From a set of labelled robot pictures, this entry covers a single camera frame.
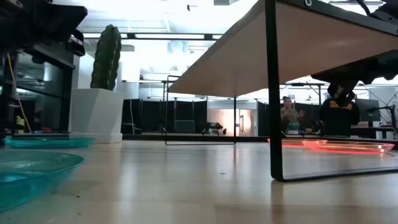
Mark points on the large teal transparent plate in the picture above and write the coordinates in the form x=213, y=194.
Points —
x=31, y=180

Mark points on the dark computer monitor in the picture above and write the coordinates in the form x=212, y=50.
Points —
x=368, y=110

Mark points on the white faceted planter pot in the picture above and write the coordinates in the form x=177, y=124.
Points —
x=96, y=115

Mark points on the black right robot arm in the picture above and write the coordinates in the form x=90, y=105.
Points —
x=385, y=14

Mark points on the black framed glass partition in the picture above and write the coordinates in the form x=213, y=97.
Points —
x=59, y=93

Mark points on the person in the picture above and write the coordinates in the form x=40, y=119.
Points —
x=339, y=119
x=290, y=116

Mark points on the black aluminium table frame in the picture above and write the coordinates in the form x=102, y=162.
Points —
x=149, y=137

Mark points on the grey box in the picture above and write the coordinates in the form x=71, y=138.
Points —
x=184, y=126

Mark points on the long ceiling light strip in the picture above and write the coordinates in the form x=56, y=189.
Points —
x=168, y=36

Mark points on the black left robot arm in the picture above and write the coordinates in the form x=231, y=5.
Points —
x=21, y=21

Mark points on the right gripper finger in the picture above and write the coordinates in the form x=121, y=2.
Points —
x=335, y=90
x=347, y=95

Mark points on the orange transparent plate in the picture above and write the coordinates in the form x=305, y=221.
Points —
x=348, y=147

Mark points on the black office chair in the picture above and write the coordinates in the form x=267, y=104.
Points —
x=213, y=127

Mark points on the green cactus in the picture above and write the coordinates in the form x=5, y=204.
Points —
x=105, y=59

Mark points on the wooden shelf with black legs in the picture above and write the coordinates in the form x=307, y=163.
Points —
x=280, y=46

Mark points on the small potted desk plant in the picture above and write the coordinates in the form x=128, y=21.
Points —
x=293, y=126

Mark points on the black room divider panels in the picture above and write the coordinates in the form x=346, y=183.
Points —
x=149, y=113

